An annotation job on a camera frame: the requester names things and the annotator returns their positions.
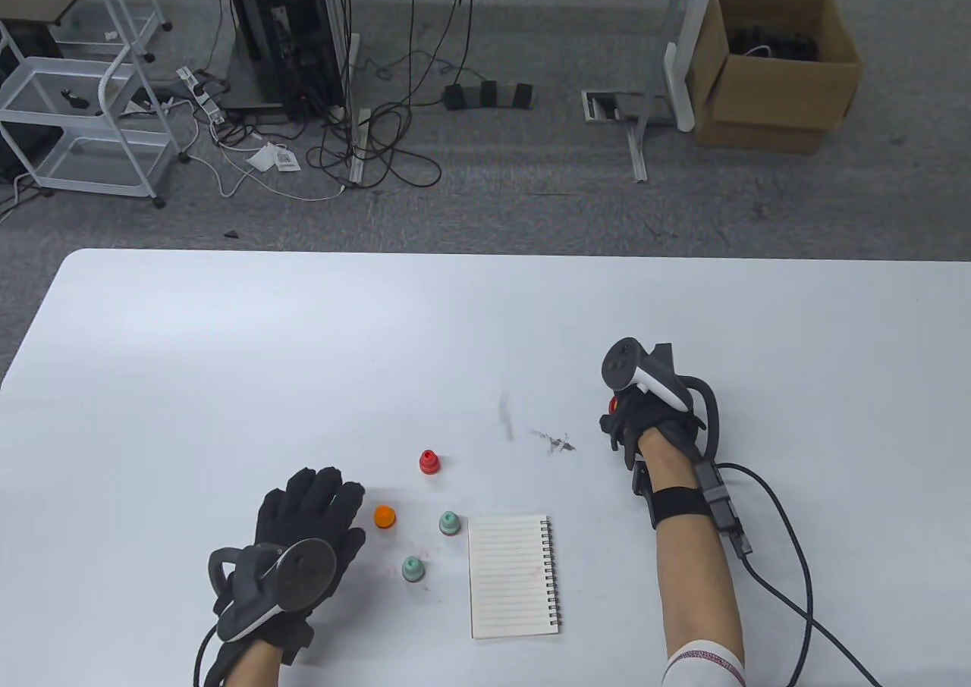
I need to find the person's left hand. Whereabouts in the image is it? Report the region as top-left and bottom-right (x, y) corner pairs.
(256, 467), (367, 640)

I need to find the person's right hand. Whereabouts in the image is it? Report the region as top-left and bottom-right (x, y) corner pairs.
(599, 391), (704, 473)

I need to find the white lined spiral notebook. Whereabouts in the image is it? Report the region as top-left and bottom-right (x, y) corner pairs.
(467, 515), (564, 640)

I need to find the person's right forearm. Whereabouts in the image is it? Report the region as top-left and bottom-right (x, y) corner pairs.
(639, 425), (748, 661)

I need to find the person's left forearm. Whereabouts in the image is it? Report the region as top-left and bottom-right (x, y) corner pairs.
(228, 638), (285, 687)

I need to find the white sleeve with red stripes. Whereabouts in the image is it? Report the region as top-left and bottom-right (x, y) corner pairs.
(661, 636), (748, 687)

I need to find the metal desk leg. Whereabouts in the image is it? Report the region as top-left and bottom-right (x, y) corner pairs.
(345, 33), (374, 189)
(624, 0), (695, 184)

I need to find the metal floor socket box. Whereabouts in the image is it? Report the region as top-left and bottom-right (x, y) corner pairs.
(581, 89), (677, 127)

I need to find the white plastic panel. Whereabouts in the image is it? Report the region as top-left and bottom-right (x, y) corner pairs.
(664, 0), (715, 134)

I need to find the brown cardboard box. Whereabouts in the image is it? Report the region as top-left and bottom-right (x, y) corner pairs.
(685, 0), (866, 155)

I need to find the grey power strip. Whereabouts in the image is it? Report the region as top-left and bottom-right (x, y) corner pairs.
(444, 84), (541, 110)

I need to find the white rolling cart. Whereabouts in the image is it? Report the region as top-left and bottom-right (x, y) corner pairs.
(0, 0), (192, 210)

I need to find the white power strip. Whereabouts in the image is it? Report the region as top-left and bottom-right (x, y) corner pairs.
(176, 65), (230, 127)

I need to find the black computer tower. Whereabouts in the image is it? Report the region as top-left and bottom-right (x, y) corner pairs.
(218, 0), (348, 121)

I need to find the black glove cable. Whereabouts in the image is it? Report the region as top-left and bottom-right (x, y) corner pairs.
(713, 461), (885, 687)
(193, 626), (221, 687)

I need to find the white cable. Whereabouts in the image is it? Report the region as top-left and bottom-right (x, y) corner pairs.
(179, 114), (351, 204)

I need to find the tangle of black cables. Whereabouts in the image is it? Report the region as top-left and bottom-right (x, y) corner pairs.
(727, 24), (822, 63)

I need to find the black cable bundle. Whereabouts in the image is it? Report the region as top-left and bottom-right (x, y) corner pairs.
(307, 0), (486, 189)

